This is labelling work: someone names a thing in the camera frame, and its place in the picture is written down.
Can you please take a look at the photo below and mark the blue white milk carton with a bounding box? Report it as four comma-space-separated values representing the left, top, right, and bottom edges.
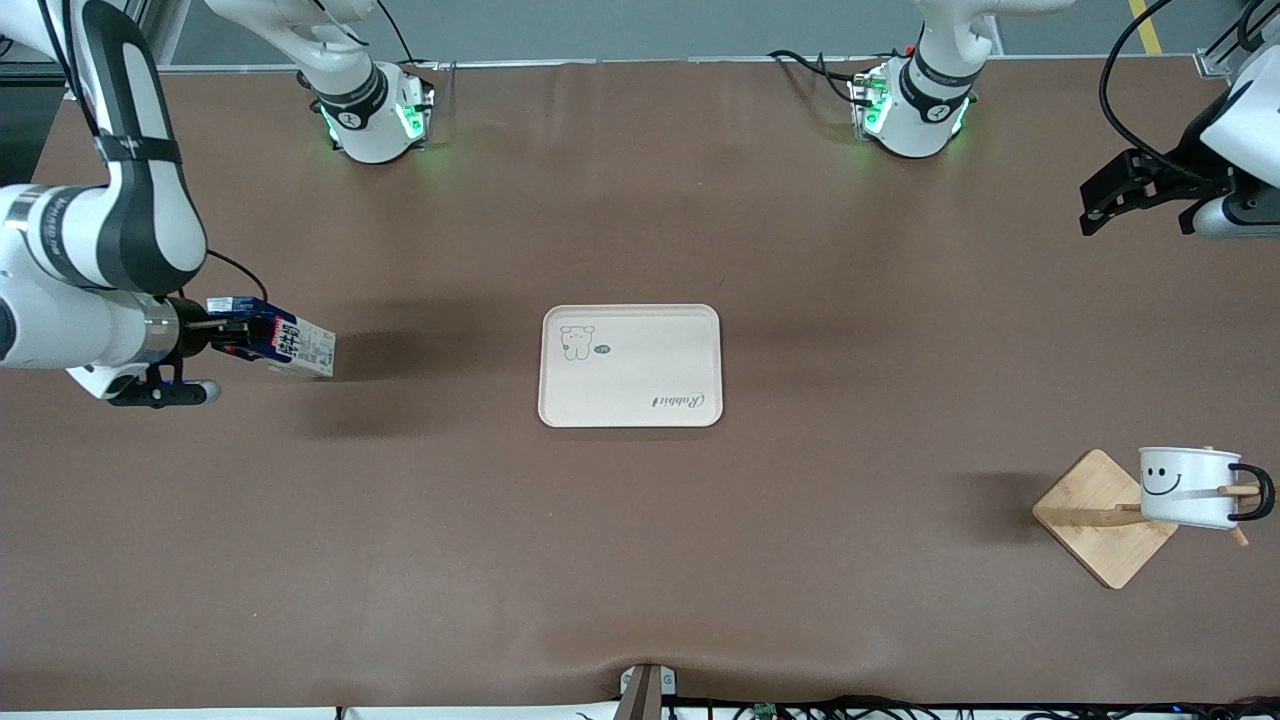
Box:
205, 294, 338, 379

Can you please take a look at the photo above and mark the white smiley mug black handle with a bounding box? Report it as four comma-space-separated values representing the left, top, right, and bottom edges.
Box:
1139, 446, 1278, 532

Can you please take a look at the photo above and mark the brown table cover mat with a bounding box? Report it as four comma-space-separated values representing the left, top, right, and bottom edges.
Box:
0, 58, 1280, 713

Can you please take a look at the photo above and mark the wooden mug rack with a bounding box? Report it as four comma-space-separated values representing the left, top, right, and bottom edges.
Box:
1032, 446, 1257, 591

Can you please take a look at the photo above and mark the cream rabbit print tray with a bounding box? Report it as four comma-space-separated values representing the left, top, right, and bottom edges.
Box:
538, 304, 724, 429

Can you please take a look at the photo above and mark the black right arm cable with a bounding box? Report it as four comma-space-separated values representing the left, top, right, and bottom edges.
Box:
205, 250, 270, 303

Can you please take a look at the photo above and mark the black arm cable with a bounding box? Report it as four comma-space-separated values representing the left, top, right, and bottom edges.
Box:
205, 250, 270, 303
1099, 0, 1201, 181

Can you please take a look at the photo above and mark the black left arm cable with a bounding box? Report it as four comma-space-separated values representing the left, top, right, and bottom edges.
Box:
1099, 0, 1201, 181

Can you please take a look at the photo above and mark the aluminium corner frame profile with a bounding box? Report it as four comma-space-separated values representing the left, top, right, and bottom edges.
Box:
1195, 20, 1251, 79

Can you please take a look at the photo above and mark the aluminium frame with diagonal bars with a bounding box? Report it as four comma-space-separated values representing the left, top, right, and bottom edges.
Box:
135, 0, 191, 69

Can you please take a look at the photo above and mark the black right base cable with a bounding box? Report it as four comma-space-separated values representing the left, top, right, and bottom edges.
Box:
375, 0, 456, 101

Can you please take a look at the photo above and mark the black base cable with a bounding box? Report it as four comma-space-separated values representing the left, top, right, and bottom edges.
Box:
768, 48, 871, 106
375, 0, 456, 101

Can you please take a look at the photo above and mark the black left base cable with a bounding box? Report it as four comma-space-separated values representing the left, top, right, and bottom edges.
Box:
768, 48, 871, 106

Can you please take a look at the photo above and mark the metal table edge bracket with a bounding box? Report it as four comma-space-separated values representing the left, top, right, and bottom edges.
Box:
618, 663, 677, 720

